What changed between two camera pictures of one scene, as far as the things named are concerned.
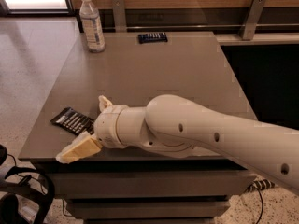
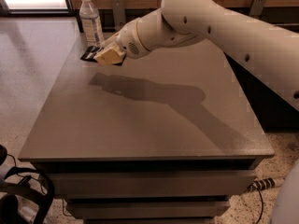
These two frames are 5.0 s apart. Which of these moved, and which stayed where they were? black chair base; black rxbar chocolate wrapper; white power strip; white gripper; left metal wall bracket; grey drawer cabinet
Moved: black rxbar chocolate wrapper; white gripper
Stayed: black chair base; white power strip; left metal wall bracket; grey drawer cabinet
